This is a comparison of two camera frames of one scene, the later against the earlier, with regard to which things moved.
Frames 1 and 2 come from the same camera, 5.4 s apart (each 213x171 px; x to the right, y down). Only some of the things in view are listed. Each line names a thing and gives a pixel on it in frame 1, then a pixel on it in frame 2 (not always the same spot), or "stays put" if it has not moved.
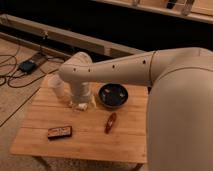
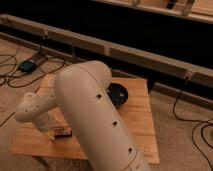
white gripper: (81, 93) → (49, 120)
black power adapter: (27, 66) stays put
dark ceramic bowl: (113, 95) stays put
